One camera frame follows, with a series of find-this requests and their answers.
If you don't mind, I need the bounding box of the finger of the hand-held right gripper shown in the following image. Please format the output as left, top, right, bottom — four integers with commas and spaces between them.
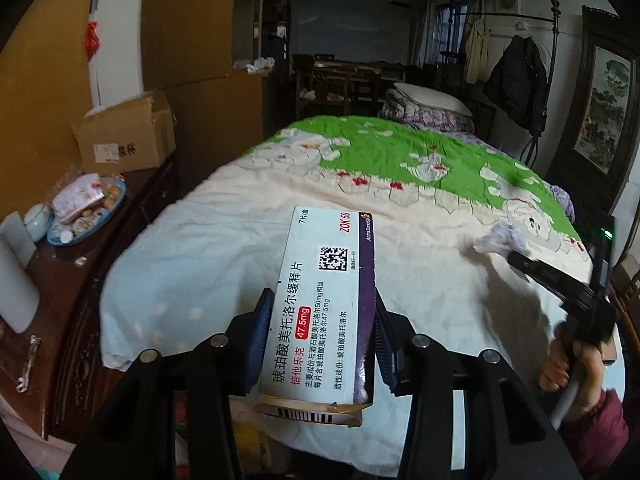
506, 251, 590, 307

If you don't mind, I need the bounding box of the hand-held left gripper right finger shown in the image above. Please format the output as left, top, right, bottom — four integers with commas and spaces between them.
372, 290, 583, 480

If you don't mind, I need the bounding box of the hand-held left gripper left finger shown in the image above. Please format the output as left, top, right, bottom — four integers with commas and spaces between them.
60, 287, 276, 480

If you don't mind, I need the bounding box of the white tissue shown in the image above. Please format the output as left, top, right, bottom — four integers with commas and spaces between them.
472, 222, 533, 261

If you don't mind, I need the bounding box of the white purple medicine box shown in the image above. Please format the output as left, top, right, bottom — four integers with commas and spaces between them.
252, 205, 377, 428

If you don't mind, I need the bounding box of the person's right forearm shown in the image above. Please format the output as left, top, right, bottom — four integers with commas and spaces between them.
557, 390, 633, 480

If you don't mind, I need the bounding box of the person's right hand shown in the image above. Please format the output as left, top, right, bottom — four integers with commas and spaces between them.
539, 322, 608, 421

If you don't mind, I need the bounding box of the purple floral bed sheet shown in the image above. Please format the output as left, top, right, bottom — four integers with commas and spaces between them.
547, 185, 576, 221

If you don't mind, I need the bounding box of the green cream printed blanket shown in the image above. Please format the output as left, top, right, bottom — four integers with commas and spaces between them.
97, 115, 626, 466

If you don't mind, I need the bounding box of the dark framed painting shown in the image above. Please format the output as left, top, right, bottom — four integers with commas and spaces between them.
545, 5, 633, 211

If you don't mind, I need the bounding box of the dark wooden side cabinet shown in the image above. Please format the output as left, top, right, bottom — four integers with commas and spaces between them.
0, 150, 181, 441

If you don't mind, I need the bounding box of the folded floral quilt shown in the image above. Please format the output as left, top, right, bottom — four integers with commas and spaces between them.
382, 90, 476, 133

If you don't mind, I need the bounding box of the black coat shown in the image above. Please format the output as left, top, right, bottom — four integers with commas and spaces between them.
482, 35, 548, 133

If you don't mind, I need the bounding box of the white pillow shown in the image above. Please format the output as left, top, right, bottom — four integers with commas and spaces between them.
392, 81, 473, 118

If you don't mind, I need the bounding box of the blue plate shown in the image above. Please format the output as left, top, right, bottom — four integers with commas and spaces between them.
46, 175, 128, 247

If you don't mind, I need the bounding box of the pink floral snack bag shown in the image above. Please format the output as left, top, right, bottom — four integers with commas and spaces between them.
52, 174, 107, 223

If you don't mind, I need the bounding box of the brown cardboard box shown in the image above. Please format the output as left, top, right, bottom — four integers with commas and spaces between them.
70, 89, 177, 176

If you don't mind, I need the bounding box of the beige coat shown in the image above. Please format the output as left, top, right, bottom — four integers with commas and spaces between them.
464, 17, 493, 83

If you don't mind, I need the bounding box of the black metal coat rack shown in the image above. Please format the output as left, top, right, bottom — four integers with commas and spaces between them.
440, 0, 561, 161

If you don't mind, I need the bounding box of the white cylinder container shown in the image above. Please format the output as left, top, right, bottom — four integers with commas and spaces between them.
0, 242, 41, 335

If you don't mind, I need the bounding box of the white lidded jar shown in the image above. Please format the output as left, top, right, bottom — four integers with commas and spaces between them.
24, 203, 53, 242

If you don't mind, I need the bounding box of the window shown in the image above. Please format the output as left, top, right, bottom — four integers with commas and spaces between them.
434, 2, 471, 63

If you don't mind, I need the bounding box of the white crumpled cloth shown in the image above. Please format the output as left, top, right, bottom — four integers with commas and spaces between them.
232, 57, 276, 73

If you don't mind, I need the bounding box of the dark wooden table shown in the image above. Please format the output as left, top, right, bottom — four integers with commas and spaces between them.
292, 55, 406, 121

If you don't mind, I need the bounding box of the yellow wooden wardrobe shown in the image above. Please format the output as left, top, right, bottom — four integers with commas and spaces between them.
0, 0, 266, 181

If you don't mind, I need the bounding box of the metal key chain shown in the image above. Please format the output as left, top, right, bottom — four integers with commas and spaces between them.
15, 335, 42, 393

